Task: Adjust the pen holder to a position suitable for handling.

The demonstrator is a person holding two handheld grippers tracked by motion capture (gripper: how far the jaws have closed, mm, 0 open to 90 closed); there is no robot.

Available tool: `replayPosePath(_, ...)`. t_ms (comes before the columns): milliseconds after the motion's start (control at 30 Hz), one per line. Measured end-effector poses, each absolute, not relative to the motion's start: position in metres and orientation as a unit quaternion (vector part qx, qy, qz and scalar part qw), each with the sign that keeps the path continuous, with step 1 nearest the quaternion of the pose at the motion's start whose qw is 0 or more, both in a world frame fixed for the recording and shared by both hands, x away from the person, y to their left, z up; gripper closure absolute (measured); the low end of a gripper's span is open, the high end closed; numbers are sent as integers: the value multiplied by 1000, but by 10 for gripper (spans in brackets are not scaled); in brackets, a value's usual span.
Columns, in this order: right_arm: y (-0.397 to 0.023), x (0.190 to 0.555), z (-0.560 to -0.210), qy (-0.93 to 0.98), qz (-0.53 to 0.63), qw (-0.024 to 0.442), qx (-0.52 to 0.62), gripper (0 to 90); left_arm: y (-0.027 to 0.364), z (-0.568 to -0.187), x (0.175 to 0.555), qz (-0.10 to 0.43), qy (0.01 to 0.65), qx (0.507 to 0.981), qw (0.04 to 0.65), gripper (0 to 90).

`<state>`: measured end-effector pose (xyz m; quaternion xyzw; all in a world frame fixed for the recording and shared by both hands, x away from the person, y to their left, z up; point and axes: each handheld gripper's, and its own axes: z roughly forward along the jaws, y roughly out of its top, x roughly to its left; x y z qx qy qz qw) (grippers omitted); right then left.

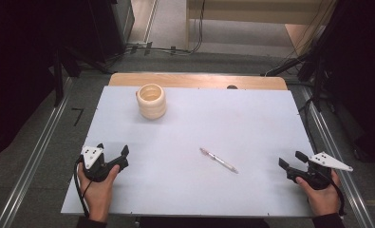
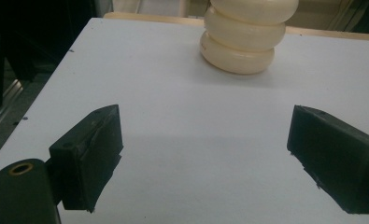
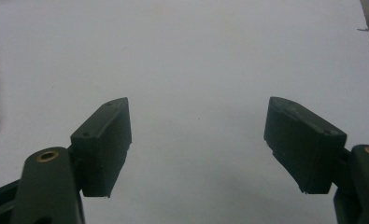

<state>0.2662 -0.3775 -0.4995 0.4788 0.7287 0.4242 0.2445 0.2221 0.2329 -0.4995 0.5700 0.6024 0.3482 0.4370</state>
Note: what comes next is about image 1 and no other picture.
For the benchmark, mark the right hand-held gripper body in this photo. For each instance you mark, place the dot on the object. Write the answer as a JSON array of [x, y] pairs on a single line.
[[318, 171]]

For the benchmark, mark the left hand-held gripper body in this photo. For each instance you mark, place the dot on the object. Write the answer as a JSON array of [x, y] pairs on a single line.
[[95, 164]]

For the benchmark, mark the cream ribbed pen holder cup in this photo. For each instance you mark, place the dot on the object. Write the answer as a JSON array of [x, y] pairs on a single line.
[[151, 101]]

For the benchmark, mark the clear ballpoint pen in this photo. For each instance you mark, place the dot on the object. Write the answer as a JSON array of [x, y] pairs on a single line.
[[218, 160]]

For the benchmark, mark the person's right hand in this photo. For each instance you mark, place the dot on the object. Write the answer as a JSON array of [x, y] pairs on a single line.
[[321, 196]]

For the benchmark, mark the person's left hand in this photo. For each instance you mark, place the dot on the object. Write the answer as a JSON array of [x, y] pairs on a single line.
[[98, 194]]

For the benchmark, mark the person's right sleeve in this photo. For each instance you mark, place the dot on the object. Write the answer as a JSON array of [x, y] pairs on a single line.
[[329, 221]]

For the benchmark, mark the person's sleeve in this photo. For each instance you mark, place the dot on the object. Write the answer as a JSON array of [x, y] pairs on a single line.
[[91, 223], [329, 221]]

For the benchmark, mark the person's left sleeve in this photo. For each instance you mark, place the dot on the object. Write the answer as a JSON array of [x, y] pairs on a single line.
[[91, 223]]

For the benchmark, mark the white table mat board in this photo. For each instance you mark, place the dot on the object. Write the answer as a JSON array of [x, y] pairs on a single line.
[[188, 152]]

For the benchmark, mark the black stand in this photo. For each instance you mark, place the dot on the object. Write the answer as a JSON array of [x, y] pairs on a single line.
[[311, 69], [60, 72]]

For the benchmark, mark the wooden table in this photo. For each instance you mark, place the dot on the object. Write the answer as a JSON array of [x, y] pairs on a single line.
[[194, 81]]

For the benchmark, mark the wooden furniture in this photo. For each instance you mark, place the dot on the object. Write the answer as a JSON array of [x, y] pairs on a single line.
[[254, 19]]

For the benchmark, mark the metal floor rail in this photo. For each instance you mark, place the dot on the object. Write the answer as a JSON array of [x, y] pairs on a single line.
[[33, 158], [337, 158]]

